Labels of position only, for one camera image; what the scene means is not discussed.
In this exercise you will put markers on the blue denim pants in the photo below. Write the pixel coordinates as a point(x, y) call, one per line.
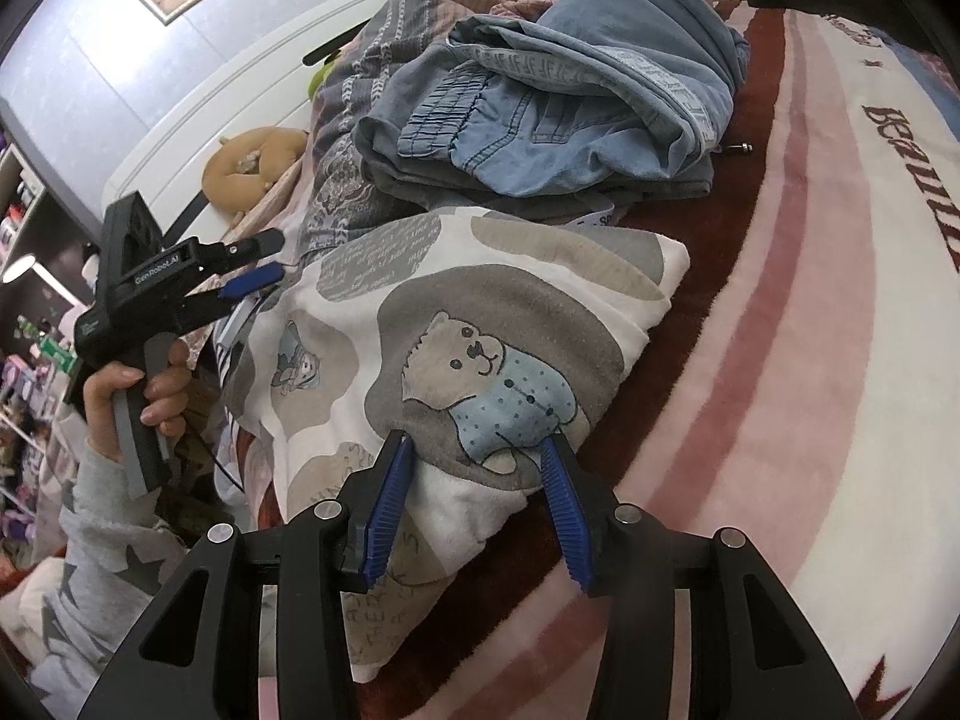
point(600, 90)

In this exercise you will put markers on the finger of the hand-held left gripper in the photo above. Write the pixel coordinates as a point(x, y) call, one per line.
point(251, 281)
point(255, 244)

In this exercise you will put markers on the shelf with small items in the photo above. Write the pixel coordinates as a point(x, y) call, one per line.
point(37, 390)

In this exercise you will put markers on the orange plush toy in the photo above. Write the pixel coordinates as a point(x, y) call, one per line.
point(225, 180)

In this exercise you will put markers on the striped printed blanket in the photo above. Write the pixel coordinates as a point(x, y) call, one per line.
point(825, 315)

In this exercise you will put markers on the bear print pants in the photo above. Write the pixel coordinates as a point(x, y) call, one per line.
point(450, 300)

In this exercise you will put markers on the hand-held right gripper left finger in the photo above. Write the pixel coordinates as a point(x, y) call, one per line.
point(386, 517)

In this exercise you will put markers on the white lamp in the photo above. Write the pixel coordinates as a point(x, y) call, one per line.
point(22, 265)

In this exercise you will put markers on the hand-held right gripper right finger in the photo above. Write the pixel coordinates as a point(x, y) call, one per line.
point(566, 517)

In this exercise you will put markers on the metal jack plug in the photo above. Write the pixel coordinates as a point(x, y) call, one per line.
point(742, 148)

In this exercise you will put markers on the person's left hand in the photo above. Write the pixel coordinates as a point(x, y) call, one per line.
point(171, 390)

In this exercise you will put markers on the person's left forearm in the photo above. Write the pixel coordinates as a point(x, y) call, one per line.
point(97, 540)

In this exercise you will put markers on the white headboard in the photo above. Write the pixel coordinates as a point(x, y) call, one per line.
point(247, 67)

